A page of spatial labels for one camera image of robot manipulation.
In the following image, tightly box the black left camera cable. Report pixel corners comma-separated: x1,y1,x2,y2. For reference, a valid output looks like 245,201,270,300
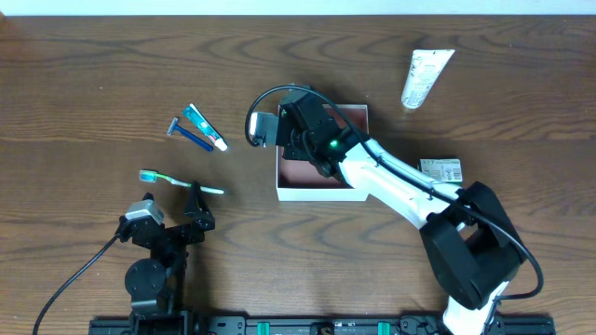
31,234,121,335

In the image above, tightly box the green toothbrush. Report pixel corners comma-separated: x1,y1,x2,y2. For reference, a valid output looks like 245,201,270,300
139,169,224,194

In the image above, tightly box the black camera cable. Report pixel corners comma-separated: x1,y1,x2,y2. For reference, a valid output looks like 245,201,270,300
244,84,545,302
31,234,121,335

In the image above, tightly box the small toothpaste tube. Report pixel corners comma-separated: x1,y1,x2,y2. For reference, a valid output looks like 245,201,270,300
183,103,228,152

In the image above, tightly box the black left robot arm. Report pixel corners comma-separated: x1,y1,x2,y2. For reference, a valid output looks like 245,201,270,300
115,182,215,316

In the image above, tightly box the green white soap box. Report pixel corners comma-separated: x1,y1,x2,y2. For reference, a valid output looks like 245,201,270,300
418,158,463,186

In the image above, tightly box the blue disposable razor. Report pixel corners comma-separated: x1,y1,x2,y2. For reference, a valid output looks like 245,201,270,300
166,117,213,152

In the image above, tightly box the white cardboard box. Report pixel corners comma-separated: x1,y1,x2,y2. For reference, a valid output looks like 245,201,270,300
276,104,369,202

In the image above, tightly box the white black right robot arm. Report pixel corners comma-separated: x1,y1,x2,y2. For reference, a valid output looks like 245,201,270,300
276,87,532,334

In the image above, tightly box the white lotion tube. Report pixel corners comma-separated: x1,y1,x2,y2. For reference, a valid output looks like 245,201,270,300
401,49,455,110

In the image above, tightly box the black mounting rail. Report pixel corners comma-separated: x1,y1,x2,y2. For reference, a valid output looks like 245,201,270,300
88,311,558,335

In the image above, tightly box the black right camera cable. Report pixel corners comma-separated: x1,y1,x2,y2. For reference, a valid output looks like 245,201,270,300
244,84,545,302

